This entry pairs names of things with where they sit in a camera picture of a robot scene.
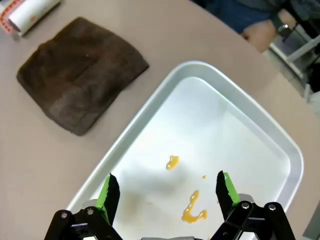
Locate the medium orange sauce stain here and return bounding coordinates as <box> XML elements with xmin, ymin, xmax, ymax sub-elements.
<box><xmin>165</xmin><ymin>155</ymin><xmax>181</xmax><ymax>171</ymax></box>

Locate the dark brown cloth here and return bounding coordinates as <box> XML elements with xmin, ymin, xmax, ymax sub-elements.
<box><xmin>16</xmin><ymin>16</ymin><xmax>150</xmax><ymax>137</ymax></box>

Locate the person in grey jacket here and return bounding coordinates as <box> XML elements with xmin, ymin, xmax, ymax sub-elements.
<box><xmin>191</xmin><ymin>0</ymin><xmax>320</xmax><ymax>36</ymax></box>

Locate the white table with white legs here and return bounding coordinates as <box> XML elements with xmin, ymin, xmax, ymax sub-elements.
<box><xmin>269</xmin><ymin>32</ymin><xmax>320</xmax><ymax>79</ymax></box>

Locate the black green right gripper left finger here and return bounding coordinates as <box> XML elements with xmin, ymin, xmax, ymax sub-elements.
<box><xmin>44</xmin><ymin>172</ymin><xmax>121</xmax><ymax>240</ymax></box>

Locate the silver metal tray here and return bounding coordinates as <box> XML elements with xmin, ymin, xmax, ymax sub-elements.
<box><xmin>65</xmin><ymin>60</ymin><xmax>305</xmax><ymax>240</ymax></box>

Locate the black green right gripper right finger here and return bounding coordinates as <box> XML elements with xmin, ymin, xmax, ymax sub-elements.
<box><xmin>209</xmin><ymin>170</ymin><xmax>297</xmax><ymax>240</ymax></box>

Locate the black wrist watch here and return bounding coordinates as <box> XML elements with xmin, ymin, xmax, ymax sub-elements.
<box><xmin>271</xmin><ymin>14</ymin><xmax>298</xmax><ymax>41</ymax></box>

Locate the person's left hand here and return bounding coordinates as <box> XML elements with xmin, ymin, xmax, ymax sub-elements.
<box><xmin>241</xmin><ymin>18</ymin><xmax>278</xmax><ymax>53</ymax></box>

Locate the large orange sauce stain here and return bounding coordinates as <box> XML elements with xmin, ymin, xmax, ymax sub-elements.
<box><xmin>181</xmin><ymin>189</ymin><xmax>208</xmax><ymax>224</ymax></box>

